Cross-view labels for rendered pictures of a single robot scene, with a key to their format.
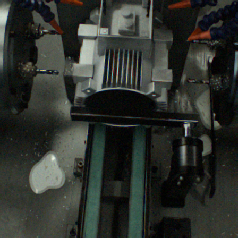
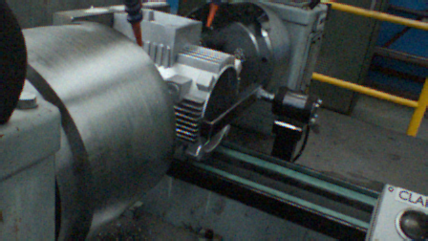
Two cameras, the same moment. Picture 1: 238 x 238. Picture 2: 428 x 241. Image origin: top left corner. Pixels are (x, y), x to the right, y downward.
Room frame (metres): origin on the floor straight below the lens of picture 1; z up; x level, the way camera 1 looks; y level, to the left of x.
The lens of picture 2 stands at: (0.21, 0.65, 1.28)
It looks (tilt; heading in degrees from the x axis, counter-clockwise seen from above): 23 degrees down; 288
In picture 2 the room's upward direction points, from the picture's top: 10 degrees clockwise
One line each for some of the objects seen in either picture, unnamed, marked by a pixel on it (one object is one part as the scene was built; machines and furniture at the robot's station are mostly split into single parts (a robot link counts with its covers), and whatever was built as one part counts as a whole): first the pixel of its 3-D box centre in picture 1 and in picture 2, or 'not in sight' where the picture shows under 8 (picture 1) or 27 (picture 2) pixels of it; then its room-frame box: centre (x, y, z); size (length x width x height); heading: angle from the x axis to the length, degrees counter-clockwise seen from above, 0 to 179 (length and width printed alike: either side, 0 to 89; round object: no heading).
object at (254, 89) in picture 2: (134, 117); (235, 107); (0.40, -0.03, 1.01); 0.26 x 0.04 x 0.03; 89
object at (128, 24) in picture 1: (125, 25); (157, 37); (0.56, -0.01, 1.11); 0.12 x 0.11 x 0.07; 178
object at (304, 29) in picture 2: not in sight; (263, 54); (0.51, -0.60, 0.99); 0.35 x 0.31 x 0.37; 88
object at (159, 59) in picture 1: (123, 68); (170, 93); (0.52, 0.00, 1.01); 0.20 x 0.19 x 0.19; 178
